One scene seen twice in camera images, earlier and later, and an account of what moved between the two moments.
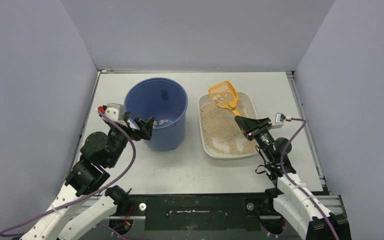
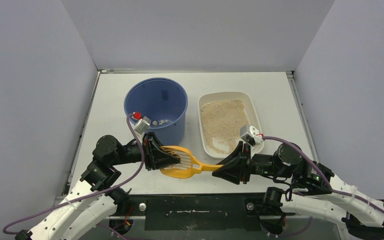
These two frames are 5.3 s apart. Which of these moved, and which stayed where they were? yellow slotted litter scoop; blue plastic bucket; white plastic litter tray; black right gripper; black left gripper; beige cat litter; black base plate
Moved: yellow slotted litter scoop; black right gripper; black left gripper
Stayed: blue plastic bucket; white plastic litter tray; black base plate; beige cat litter
